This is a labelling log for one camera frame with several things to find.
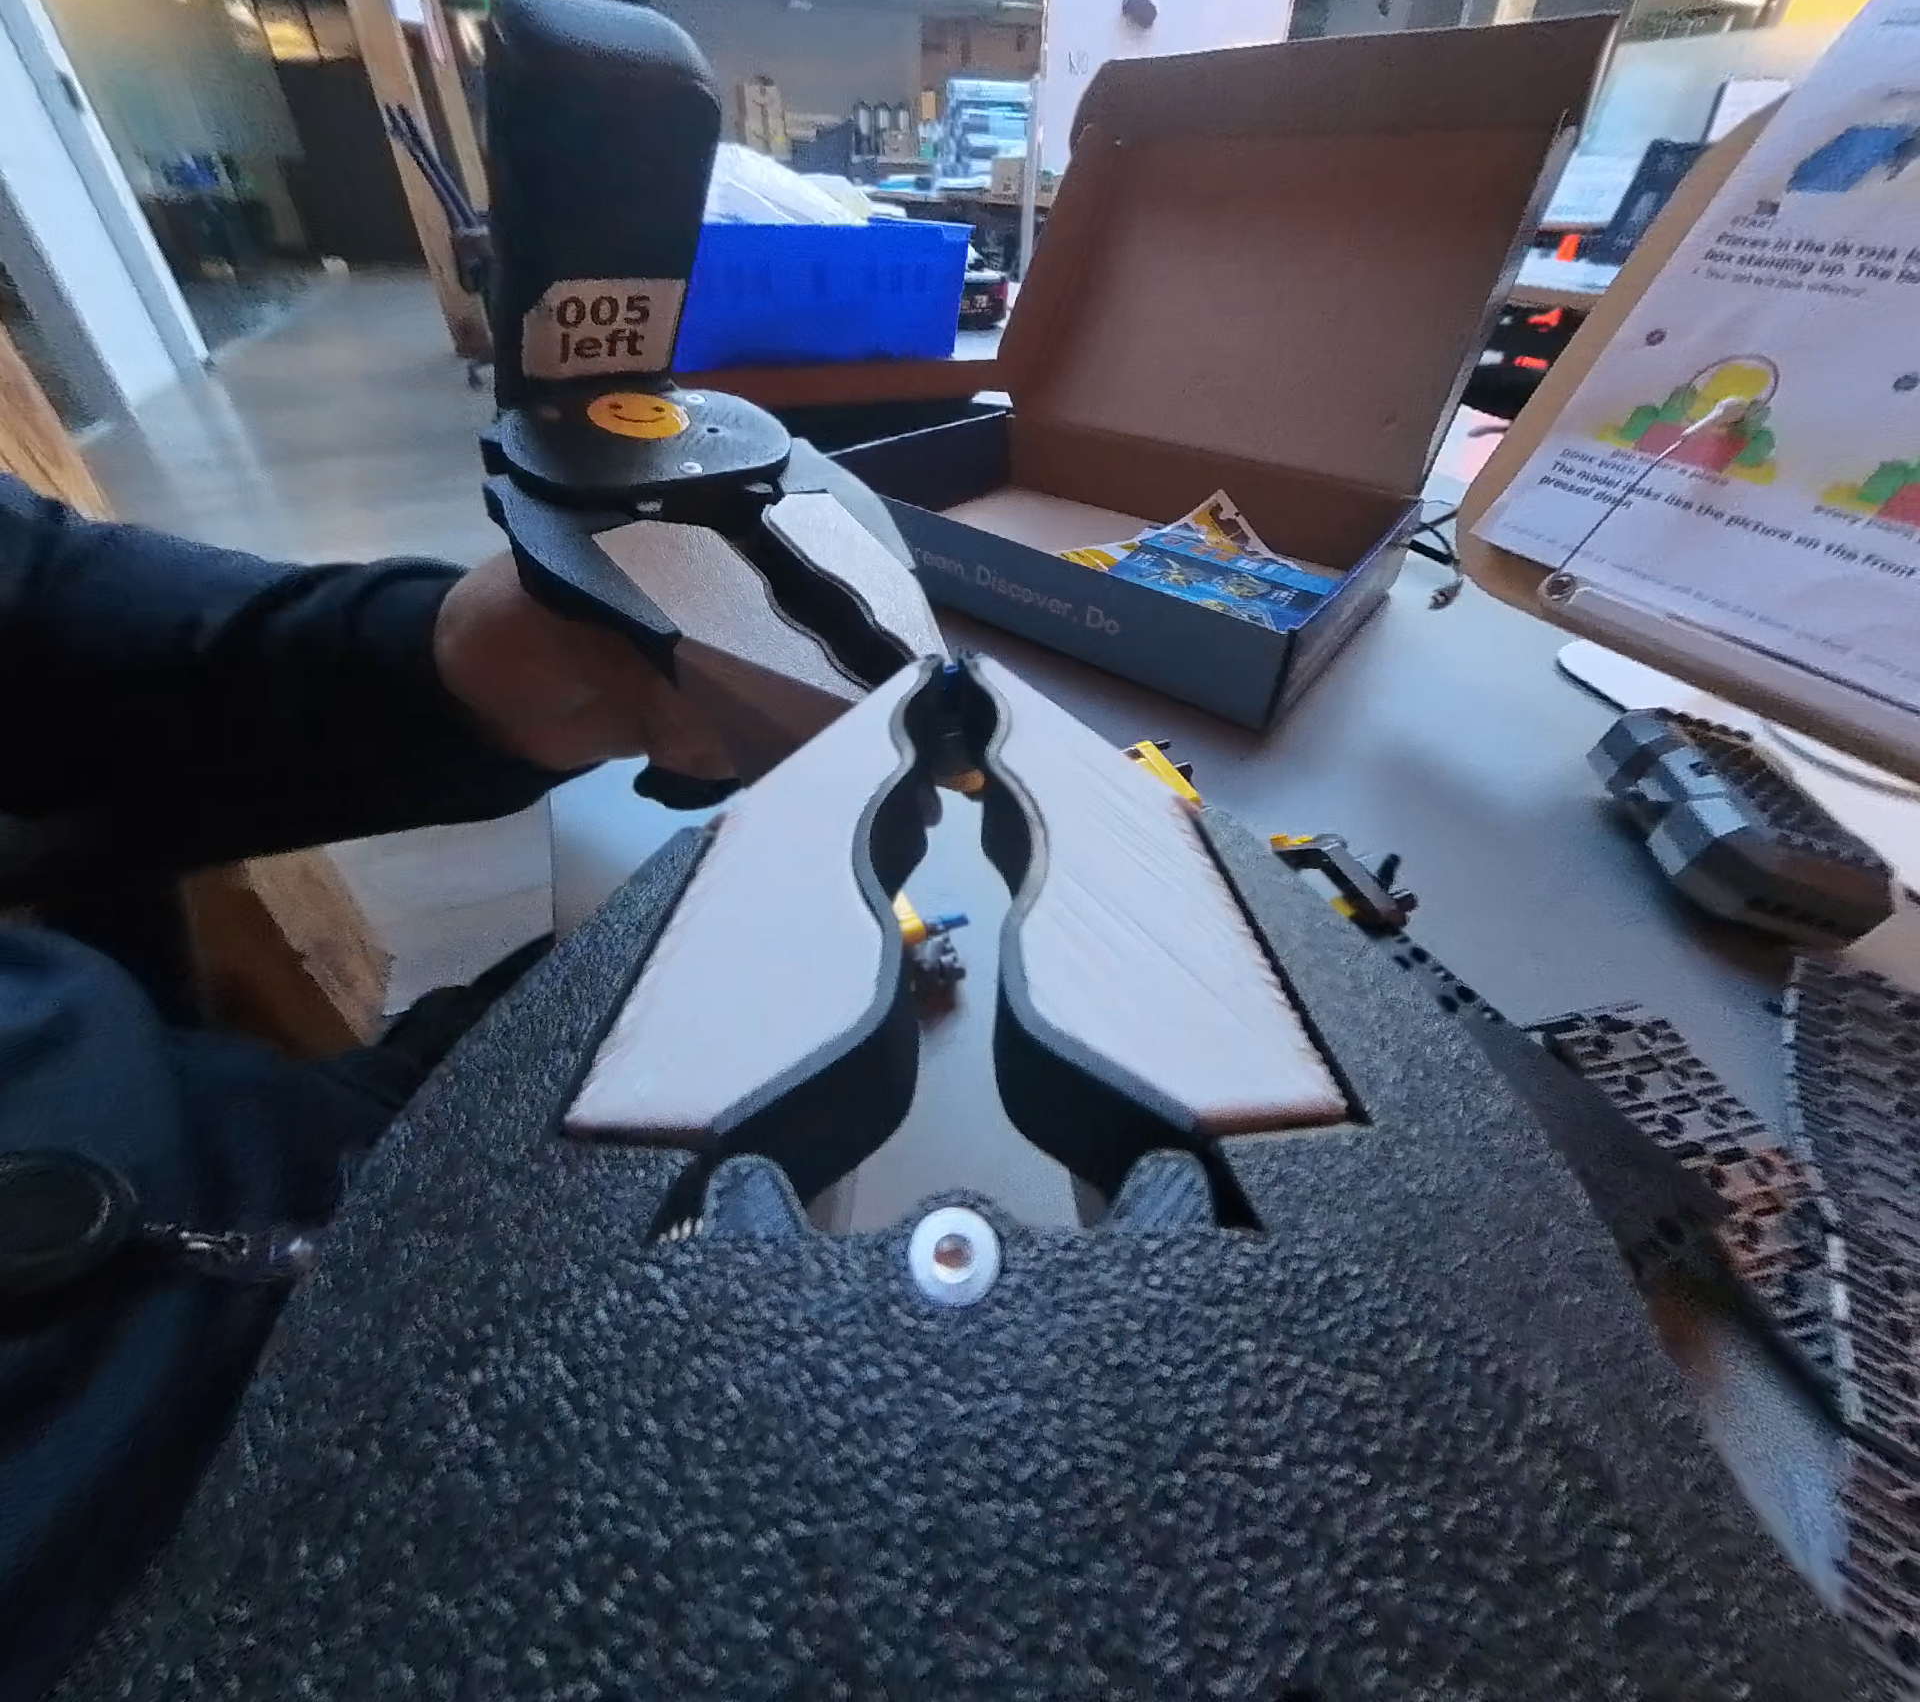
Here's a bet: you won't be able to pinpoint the printed instruction sheet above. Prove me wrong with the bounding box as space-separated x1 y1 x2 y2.
1476 0 1920 714

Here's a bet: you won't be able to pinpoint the small grey yellow brick assembly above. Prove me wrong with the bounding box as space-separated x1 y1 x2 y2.
888 889 971 988

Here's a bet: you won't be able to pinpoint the blue yellow instruction booklet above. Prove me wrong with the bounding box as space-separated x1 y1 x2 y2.
1055 487 1280 573

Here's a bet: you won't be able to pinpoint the blue plastic crate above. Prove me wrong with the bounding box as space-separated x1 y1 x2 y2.
671 217 974 376

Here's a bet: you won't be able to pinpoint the grey brick motor block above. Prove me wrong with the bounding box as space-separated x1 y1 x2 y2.
1584 706 1897 946

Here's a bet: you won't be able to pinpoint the instruction sheet on clipboard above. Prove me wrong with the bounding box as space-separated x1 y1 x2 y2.
1457 0 1920 778

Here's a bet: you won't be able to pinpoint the person's left hand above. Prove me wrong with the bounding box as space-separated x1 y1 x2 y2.
432 555 819 790

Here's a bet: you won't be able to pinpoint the black cable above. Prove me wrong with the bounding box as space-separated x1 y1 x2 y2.
1405 499 1470 612

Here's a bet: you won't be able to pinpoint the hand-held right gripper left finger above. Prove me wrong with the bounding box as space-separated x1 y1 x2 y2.
562 657 944 1162

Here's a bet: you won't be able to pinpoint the blue printed booklet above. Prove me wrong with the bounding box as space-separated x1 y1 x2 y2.
1116 528 1348 635

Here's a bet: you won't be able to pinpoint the wooden post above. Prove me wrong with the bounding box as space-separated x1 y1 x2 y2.
276 0 497 363

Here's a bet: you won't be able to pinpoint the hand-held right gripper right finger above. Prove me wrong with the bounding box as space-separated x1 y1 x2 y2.
967 657 1352 1162

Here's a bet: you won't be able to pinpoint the yellow grey brick arm assembly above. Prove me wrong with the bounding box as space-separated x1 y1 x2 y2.
1122 736 1422 937

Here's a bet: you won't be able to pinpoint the white plastic bags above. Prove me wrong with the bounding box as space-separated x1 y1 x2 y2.
701 138 872 231

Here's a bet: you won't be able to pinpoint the brown table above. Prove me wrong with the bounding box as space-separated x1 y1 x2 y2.
704 353 1021 414

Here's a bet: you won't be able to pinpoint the small black pin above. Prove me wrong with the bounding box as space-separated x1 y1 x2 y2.
918 660 996 796

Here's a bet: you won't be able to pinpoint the navy cardboard box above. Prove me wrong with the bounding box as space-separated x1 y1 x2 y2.
816 10 1625 734

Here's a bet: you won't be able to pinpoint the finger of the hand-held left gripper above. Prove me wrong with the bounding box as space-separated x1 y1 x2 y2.
587 517 882 753
761 485 953 694

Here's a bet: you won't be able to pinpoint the black perforated battery box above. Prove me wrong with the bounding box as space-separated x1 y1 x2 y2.
1385 924 1570 1067

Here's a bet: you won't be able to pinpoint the grey desk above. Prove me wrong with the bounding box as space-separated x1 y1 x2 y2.
546 413 1920 1241

